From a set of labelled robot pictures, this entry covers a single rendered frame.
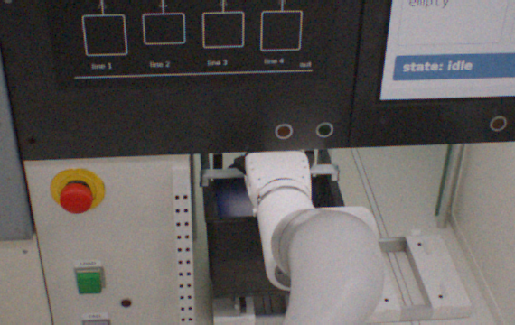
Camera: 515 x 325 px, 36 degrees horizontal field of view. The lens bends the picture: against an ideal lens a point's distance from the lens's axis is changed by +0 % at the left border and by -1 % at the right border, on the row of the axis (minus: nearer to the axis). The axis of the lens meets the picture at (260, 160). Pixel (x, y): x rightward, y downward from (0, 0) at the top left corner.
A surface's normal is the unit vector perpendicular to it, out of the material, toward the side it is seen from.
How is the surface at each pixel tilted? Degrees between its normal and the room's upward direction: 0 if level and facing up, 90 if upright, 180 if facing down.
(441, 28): 90
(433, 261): 0
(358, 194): 0
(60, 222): 90
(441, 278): 0
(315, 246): 44
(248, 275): 89
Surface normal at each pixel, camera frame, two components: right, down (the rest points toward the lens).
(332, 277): -0.29, -0.47
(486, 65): 0.11, 0.57
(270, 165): -0.04, -0.84
